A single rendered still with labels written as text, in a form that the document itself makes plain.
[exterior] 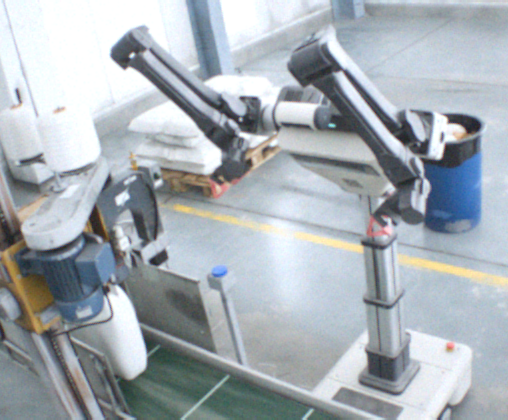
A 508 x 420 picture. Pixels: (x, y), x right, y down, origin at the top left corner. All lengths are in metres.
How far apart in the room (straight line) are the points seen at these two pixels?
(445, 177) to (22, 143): 2.61
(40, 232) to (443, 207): 2.77
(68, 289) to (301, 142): 0.83
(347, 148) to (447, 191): 2.11
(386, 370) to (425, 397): 0.20
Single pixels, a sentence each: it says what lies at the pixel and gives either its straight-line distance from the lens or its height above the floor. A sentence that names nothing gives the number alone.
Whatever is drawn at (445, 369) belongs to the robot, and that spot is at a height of 0.26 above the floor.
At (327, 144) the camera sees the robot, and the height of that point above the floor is 1.40.
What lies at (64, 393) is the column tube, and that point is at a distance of 2.31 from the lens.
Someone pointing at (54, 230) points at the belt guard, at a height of 1.42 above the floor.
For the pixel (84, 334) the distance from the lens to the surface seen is 2.79.
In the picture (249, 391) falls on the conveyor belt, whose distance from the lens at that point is 2.58.
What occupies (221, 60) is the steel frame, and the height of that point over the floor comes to 0.30.
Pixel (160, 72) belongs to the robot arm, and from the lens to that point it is 1.82.
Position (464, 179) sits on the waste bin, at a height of 0.38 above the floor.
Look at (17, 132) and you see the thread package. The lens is 2.01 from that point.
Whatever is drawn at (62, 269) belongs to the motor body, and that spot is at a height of 1.28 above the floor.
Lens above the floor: 2.14
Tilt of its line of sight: 27 degrees down
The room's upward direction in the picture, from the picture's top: 12 degrees counter-clockwise
